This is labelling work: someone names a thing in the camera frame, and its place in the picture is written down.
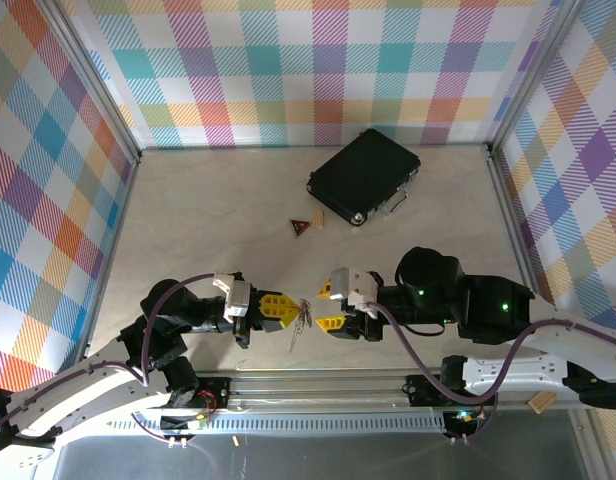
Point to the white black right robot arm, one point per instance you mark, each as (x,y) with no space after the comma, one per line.
(513,375)

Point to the red black triangular badge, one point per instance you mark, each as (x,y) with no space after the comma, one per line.
(299,227)

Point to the small ridged wooden block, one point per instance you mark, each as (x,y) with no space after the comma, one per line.
(318,220)

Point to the small circuit board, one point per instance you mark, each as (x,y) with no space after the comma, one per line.
(467,415)
(200,422)

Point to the light wooden block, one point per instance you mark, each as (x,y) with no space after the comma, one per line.
(543,402)

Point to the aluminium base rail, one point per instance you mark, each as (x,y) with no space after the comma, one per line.
(313,390)

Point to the aluminium side rail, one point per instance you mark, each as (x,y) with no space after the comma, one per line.
(110,250)
(513,225)

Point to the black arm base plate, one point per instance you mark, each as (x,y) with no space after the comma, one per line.
(215,395)
(423,390)

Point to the aluminium frame post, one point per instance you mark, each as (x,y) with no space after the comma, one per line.
(530,75)
(100,85)

